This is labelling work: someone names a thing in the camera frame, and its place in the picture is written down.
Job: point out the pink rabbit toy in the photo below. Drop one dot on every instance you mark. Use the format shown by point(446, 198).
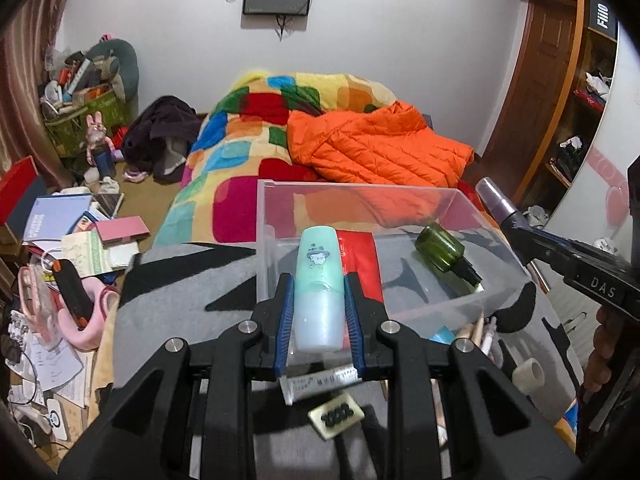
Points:
point(99, 145)

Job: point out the green storage bag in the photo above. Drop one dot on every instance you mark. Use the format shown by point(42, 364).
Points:
point(75, 125)

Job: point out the white tube red print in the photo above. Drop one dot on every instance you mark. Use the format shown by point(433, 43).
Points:
point(320, 382)

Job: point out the blue notebook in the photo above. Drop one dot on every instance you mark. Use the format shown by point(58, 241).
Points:
point(55, 217)

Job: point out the dark tablet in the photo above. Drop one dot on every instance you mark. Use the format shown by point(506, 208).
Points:
point(110, 204)

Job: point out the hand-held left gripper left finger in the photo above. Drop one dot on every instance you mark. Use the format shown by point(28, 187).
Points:
point(286, 327)

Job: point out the pink flat box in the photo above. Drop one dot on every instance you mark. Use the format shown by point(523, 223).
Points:
point(122, 229)

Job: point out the brown striped curtain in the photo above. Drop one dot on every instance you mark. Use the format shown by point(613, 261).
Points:
point(25, 85)

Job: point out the dark clothes pile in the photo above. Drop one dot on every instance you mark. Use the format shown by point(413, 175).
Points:
point(160, 130)

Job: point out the clear plastic box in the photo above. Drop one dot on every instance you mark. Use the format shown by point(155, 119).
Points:
point(400, 200)

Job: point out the colourful patchwork blanket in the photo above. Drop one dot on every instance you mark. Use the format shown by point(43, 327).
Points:
point(240, 160)

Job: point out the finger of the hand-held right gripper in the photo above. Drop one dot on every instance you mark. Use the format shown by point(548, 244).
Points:
point(580, 246)
point(600, 282)

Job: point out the loose white papers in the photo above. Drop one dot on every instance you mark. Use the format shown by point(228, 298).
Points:
point(50, 370)

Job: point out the white tape roll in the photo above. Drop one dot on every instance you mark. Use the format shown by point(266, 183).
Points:
point(526, 376)

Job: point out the white charger pad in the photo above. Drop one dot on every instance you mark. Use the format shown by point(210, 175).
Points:
point(56, 419)

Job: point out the blue plastic packet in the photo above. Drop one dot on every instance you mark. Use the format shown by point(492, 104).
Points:
point(442, 336)

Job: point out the brown wooden door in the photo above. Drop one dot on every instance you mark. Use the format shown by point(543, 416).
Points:
point(545, 95)

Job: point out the black labelled box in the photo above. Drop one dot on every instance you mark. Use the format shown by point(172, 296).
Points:
point(602, 15)

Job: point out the red lidded box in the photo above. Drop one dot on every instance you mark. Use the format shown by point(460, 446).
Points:
point(20, 185)

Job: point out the green patterned booklet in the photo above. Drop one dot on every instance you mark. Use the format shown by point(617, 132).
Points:
point(82, 255)

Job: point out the black orange tool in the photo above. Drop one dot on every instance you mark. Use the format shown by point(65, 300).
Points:
point(72, 292)

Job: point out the mint green bottle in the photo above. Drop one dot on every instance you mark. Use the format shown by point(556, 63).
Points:
point(318, 290)

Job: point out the beige card black beads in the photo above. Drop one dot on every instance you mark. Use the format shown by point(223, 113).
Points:
point(336, 414)

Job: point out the pink headphones with black case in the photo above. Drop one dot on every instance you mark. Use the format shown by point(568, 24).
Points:
point(95, 330)

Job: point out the grey black patterned blanket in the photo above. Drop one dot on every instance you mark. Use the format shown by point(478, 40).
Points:
point(175, 300)

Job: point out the person's right hand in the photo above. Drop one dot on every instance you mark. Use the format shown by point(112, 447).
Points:
point(600, 355)

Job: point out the grey neck pillow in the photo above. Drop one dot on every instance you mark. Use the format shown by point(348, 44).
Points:
point(125, 65)

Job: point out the orange down jacket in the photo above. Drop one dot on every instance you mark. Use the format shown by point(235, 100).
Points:
point(375, 145)

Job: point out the dark green bottle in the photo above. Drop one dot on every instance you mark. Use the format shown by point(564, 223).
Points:
point(440, 247)

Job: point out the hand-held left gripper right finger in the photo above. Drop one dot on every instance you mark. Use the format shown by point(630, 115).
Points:
point(352, 327)

